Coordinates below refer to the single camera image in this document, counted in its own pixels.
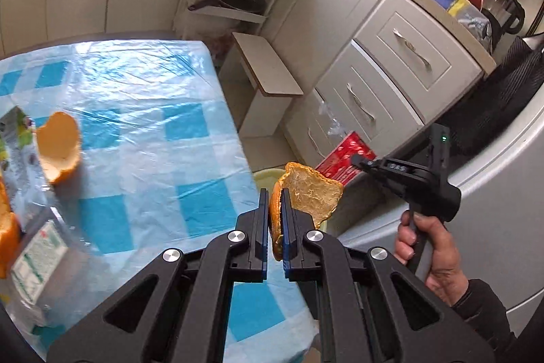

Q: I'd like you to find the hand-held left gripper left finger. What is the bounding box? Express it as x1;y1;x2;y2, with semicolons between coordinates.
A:
47;188;270;363

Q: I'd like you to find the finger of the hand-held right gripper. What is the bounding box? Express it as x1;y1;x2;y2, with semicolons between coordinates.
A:
351;156;384;175

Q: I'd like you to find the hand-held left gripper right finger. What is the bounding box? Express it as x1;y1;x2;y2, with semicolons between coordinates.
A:
281;188;496;363

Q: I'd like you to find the large orange peel piece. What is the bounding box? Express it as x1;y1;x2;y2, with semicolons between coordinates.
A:
271;162;344;262

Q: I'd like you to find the clear plastic bottle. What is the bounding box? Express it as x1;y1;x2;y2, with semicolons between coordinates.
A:
0;105;81;330

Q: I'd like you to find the person's right forearm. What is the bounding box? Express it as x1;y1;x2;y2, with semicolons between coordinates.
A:
449;278;517;352

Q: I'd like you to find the person's right hand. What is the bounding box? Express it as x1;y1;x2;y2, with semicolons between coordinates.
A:
394;212;469;307

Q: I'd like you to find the red printed packet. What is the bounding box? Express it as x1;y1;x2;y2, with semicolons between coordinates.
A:
315;132;377;187

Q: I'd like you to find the crumpled clear plastic bag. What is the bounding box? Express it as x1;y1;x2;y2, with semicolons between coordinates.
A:
317;99;350;139

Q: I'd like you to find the large white appliance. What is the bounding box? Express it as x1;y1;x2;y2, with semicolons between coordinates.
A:
340;88;544;347

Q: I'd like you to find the white drawer cabinet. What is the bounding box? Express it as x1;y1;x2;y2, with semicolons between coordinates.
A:
281;0;499;177

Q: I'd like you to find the black striped cloth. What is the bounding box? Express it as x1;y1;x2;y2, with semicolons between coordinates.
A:
419;35;544;160

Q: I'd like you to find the white step stool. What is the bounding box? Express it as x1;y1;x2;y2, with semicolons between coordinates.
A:
220;32;305;138

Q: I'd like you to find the blue checkered tablecloth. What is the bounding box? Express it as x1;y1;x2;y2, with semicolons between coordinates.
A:
0;40;320;363

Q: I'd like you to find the silver foil bag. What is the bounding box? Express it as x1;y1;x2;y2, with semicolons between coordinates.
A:
457;8;496;50

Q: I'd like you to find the yellow packet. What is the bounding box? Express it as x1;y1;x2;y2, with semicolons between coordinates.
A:
446;0;473;17

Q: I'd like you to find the cupped orange peel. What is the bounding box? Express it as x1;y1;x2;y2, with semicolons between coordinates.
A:
35;111;81;186

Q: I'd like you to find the glass jug with black handle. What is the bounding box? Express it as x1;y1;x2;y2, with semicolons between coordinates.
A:
482;0;526;37

